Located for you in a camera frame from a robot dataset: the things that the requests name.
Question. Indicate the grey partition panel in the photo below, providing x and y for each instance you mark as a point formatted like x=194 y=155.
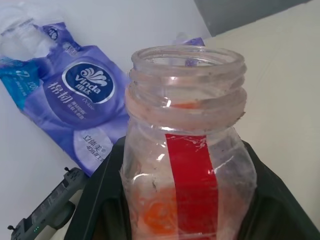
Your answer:
x=250 y=15

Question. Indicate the purple Vinda tissue pack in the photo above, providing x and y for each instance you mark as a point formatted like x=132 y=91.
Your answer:
x=82 y=105

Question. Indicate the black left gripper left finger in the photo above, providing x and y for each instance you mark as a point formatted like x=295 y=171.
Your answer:
x=100 y=205

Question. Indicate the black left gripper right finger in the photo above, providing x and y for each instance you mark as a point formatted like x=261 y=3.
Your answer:
x=280 y=215

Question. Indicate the small purple tissue box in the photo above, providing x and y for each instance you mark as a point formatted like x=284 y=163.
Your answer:
x=192 y=41

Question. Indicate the grey handheld controller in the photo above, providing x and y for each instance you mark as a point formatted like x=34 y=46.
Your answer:
x=47 y=210

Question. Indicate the bottle with orange liquid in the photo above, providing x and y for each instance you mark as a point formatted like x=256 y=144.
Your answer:
x=190 y=175

